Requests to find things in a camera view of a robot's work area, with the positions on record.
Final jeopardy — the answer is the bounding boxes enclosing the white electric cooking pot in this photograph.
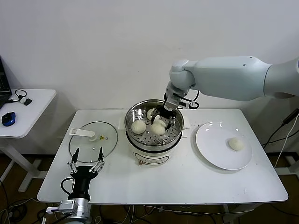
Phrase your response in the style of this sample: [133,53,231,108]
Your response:
[118,115,191,167]

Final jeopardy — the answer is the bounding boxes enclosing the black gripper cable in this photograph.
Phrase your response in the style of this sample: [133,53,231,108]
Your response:
[186,90,200,110]
[60,177,74,195]

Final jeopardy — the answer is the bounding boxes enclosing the white hanging cable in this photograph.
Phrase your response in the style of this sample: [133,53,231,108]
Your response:
[273,122,295,169]

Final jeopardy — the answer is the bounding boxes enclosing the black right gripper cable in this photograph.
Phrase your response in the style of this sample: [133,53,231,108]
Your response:
[186,90,200,110]

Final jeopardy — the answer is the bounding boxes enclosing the white steamed baozi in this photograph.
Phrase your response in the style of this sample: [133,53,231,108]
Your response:
[146,108,162,120]
[150,118,167,136]
[228,137,245,152]
[131,120,147,135]

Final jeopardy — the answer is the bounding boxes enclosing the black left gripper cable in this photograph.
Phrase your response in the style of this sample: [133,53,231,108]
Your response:
[60,177,74,195]

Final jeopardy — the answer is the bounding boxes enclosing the glass lid white handle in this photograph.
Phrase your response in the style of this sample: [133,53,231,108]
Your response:
[68,120,119,163]

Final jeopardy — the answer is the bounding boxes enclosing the black laptop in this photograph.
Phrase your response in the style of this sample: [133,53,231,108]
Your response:
[0,55,13,110]

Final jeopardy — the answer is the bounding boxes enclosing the black adapter cable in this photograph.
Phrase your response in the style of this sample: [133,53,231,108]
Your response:
[261,122,285,149]

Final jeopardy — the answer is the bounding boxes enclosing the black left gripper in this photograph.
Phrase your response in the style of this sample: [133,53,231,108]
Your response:
[67,146,106,200]

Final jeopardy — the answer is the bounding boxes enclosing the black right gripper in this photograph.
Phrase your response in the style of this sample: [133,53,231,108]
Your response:
[150,91,182,129]

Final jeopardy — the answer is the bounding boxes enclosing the perforated steel steamer basket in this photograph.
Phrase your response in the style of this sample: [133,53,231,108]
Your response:
[124,99,184,150]

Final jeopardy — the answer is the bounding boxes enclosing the white side table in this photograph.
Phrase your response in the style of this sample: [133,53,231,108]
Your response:
[0,89,57,193]

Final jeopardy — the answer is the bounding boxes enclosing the white round plate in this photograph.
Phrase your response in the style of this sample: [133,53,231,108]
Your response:
[195,120,253,170]

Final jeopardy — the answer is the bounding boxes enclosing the blue computer mouse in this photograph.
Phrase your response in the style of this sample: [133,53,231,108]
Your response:
[1,112,17,127]

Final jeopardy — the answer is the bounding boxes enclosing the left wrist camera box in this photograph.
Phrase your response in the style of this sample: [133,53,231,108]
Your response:
[46,200,79,214]

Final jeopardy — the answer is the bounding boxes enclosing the black power adapter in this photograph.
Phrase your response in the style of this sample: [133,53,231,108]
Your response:
[282,111,299,126]

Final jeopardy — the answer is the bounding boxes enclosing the black looped thin cable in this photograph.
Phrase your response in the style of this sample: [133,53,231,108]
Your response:
[7,89,28,103]

